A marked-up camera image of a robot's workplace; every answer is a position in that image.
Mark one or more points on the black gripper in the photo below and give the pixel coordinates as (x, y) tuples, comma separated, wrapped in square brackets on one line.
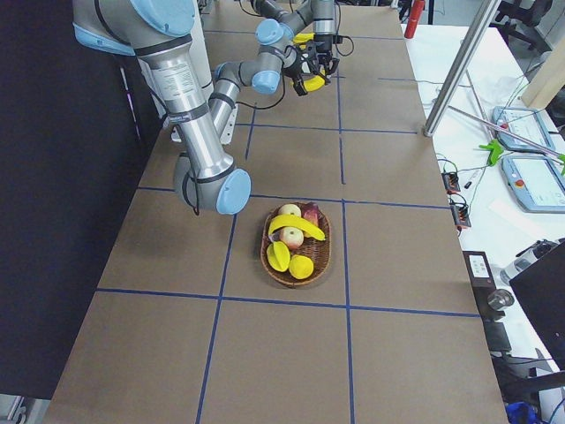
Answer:
[(321, 47), (295, 64)]

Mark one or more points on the yellow banana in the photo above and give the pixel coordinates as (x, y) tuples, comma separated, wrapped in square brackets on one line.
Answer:
[(298, 222), (303, 38), (315, 83)]

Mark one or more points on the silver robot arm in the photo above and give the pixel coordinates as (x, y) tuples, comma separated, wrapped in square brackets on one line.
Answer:
[(296, 44), (160, 34)]

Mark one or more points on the brown wicker basket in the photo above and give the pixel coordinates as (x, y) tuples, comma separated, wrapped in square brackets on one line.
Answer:
[(318, 251)]

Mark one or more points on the red fire extinguisher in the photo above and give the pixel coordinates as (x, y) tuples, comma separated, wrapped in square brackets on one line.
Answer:
[(417, 9)]

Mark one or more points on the red yellow peach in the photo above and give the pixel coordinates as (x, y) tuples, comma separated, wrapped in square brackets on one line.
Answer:
[(290, 209)]

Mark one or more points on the yellow green apple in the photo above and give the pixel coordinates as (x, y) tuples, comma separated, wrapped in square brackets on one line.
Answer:
[(292, 237)]

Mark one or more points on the yellow starfruit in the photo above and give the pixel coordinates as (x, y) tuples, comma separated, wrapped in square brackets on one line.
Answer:
[(278, 256)]

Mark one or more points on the yellow lemon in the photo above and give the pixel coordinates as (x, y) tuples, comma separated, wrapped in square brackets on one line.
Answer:
[(301, 267)]

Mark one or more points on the upper teach pendant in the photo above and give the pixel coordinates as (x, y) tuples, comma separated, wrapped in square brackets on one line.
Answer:
[(525, 122)]

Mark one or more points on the teach pendant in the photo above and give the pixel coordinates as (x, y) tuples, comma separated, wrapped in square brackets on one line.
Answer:
[(535, 182), (525, 122)]

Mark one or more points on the lower teach pendant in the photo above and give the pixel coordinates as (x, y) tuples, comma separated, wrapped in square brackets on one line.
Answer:
[(535, 182)]

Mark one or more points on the black monitor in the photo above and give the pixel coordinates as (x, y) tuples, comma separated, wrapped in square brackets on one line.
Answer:
[(539, 290)]

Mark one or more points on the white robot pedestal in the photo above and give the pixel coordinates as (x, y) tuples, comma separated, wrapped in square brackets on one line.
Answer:
[(200, 62)]

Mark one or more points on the aluminium frame post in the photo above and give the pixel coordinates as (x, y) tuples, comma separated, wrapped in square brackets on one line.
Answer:
[(464, 55)]

